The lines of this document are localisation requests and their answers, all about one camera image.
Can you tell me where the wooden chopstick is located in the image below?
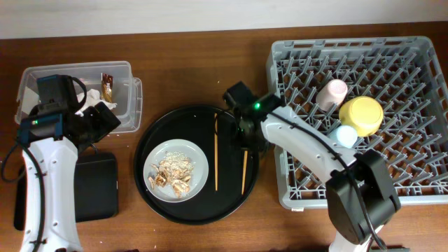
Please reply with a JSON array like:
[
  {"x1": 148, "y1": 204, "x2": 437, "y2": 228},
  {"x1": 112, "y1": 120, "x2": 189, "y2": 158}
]
[
  {"x1": 241, "y1": 149, "x2": 249, "y2": 195},
  {"x1": 213, "y1": 113, "x2": 218, "y2": 191}
]

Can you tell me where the white napkin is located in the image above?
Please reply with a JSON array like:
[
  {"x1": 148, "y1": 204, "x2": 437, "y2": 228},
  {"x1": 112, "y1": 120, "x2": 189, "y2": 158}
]
[{"x1": 76, "y1": 89, "x2": 117, "y2": 117}]

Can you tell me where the gold snack wrapper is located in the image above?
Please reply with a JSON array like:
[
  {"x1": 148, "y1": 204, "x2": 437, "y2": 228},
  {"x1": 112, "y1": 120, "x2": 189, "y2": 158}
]
[{"x1": 101, "y1": 73, "x2": 113, "y2": 103}]

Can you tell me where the grey plate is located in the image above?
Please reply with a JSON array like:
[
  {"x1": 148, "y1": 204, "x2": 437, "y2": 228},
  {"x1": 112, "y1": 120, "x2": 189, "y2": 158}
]
[{"x1": 141, "y1": 139, "x2": 209, "y2": 203}]

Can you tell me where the food scraps pile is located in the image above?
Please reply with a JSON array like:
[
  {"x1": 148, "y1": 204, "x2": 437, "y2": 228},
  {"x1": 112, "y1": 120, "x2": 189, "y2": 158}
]
[{"x1": 148, "y1": 152, "x2": 195, "y2": 198}]

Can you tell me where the pink cup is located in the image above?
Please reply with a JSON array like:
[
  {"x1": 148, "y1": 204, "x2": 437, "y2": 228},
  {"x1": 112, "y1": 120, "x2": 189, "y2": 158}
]
[{"x1": 316, "y1": 79, "x2": 348, "y2": 111}]

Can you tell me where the blue cup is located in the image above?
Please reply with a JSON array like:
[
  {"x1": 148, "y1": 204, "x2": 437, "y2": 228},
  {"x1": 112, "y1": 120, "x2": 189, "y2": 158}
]
[{"x1": 328, "y1": 125, "x2": 358, "y2": 148}]

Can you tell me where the yellow bowl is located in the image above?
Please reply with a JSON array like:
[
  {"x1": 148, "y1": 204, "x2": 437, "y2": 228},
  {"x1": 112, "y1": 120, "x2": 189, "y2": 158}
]
[{"x1": 339, "y1": 96, "x2": 384, "y2": 137}]

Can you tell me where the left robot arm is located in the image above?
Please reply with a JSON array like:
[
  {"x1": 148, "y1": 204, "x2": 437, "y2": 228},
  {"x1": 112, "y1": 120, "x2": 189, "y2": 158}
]
[{"x1": 17, "y1": 75, "x2": 120, "y2": 251}]

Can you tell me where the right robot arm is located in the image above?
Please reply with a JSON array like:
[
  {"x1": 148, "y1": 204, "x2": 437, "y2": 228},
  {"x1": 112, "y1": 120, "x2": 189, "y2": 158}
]
[{"x1": 223, "y1": 82, "x2": 401, "y2": 251}]

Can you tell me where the clear plastic waste bin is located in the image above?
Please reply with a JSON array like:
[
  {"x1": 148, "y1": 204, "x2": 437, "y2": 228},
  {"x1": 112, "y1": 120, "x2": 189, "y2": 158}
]
[{"x1": 15, "y1": 61, "x2": 143, "y2": 134}]

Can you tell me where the grey dishwasher rack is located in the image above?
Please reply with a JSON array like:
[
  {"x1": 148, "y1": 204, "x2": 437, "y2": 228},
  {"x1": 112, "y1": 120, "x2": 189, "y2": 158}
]
[{"x1": 266, "y1": 36, "x2": 447, "y2": 205}]

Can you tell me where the round black serving tray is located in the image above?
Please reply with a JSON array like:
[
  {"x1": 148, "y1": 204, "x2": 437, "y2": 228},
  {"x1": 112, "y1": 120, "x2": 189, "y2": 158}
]
[{"x1": 134, "y1": 105, "x2": 259, "y2": 225}]

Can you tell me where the black rectangular tray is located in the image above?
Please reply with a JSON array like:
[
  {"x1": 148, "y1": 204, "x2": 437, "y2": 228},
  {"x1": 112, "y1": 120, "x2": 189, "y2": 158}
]
[{"x1": 13, "y1": 152, "x2": 119, "y2": 231}]

